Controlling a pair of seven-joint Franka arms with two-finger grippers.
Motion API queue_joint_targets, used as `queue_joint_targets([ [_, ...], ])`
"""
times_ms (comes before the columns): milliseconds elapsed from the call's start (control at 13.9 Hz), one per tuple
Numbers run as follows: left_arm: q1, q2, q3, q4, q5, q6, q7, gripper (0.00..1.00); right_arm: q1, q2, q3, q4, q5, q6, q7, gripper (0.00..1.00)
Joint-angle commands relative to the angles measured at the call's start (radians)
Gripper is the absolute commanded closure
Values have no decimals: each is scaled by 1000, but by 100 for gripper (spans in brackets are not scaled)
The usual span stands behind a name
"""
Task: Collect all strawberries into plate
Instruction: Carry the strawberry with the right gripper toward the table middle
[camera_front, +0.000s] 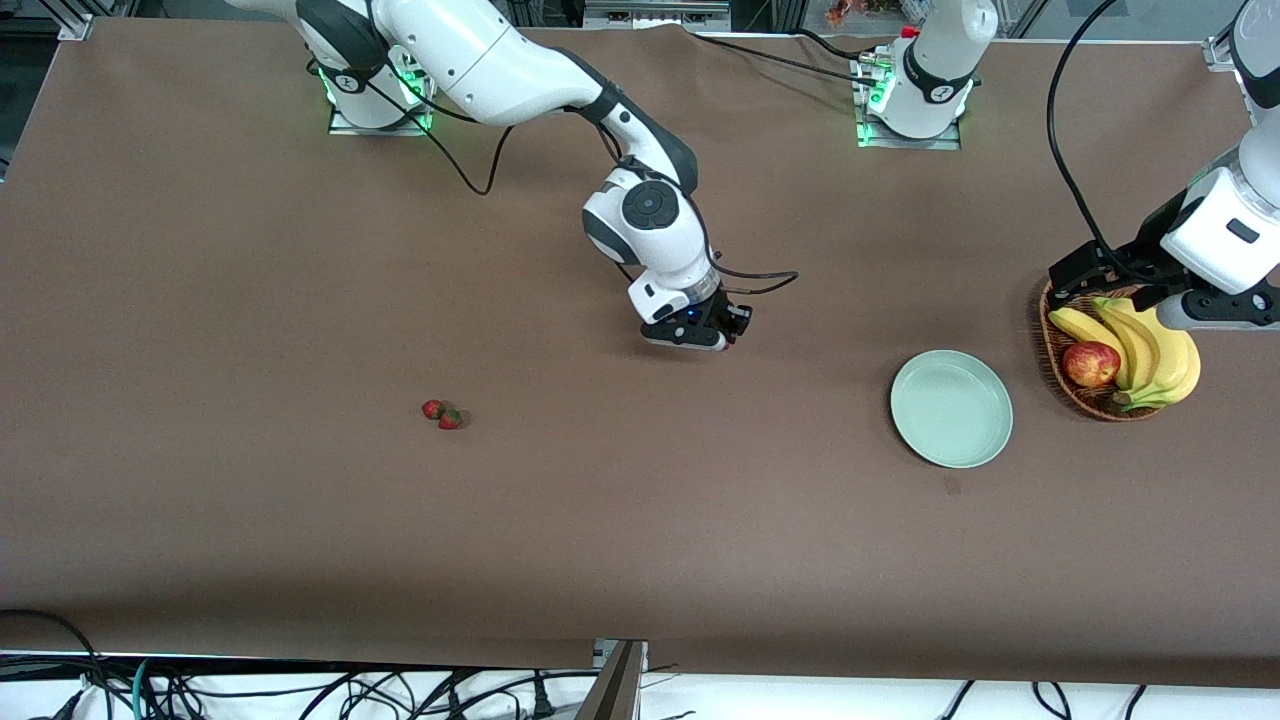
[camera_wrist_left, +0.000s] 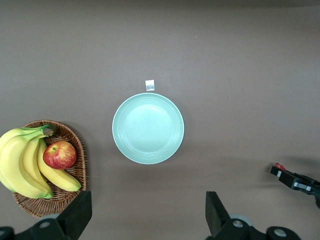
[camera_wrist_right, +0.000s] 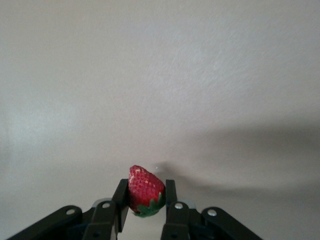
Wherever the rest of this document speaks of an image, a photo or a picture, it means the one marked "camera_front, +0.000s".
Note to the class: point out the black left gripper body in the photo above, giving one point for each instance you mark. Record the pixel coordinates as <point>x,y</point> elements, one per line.
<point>1150,247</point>

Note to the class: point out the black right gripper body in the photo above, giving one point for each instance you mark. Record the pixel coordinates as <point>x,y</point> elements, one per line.
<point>721,309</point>

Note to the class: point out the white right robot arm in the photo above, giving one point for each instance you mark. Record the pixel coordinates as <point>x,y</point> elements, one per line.
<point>480,60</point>

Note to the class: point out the light green plate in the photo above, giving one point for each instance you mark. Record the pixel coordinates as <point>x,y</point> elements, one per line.
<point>950,410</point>

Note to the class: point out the red apple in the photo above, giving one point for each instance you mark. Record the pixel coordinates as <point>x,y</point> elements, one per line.
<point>1090,364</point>

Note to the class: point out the brown wicker basket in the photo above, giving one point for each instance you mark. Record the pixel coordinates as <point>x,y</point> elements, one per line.
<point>1055,360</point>

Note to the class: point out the yellow banana bunch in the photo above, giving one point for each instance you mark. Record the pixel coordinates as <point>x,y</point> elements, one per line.
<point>1160,360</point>

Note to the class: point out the brown table cover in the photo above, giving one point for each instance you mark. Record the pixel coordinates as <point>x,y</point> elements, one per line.
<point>600,520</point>

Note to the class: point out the orange red toy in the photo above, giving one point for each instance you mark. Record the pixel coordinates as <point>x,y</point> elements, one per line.
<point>845,12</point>

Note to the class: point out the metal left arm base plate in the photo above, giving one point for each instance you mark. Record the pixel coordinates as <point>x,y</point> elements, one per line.
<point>905,143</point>

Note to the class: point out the metal corner bracket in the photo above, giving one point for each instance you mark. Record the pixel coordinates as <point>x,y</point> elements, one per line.
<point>1224,55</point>
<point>76,26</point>

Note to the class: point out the grey metal frame box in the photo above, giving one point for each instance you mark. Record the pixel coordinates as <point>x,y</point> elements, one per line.
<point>655,12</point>

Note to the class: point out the metal profile bracket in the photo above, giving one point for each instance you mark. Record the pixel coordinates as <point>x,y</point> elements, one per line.
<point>615,690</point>

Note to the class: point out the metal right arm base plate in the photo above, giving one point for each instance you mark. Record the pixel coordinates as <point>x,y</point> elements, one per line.
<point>380,130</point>

